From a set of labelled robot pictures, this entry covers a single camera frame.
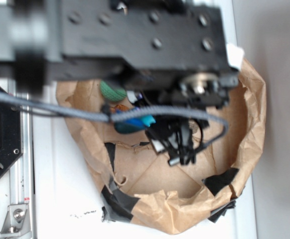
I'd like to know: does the orange spiral seashell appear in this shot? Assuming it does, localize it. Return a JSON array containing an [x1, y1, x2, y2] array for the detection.
[[110, 104, 130, 113]]

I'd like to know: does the green dimpled ball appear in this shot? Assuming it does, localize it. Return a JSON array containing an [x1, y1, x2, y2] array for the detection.
[[100, 81, 127, 102]]

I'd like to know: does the aluminium extrusion rail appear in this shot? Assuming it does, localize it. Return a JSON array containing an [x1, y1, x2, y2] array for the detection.
[[6, 79, 35, 239]]

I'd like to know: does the metal corner bracket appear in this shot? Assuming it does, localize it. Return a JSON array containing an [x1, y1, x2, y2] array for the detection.
[[0, 204, 32, 239]]

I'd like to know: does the grey braided cable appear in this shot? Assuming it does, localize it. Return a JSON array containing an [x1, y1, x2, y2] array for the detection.
[[0, 89, 230, 152]]

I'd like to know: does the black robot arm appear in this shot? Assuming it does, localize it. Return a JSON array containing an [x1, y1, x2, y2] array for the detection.
[[0, 0, 240, 166]]

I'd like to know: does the dark green plastic pickle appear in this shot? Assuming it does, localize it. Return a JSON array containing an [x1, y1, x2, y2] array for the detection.
[[114, 122, 145, 134]]

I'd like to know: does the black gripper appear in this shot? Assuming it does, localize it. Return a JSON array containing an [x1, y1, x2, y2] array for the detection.
[[115, 115, 206, 166]]

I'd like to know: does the brown paper bag bin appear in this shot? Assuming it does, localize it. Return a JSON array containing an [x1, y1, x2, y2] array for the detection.
[[65, 61, 267, 235]]

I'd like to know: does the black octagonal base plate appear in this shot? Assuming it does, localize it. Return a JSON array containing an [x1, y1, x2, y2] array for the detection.
[[0, 103, 22, 179]]

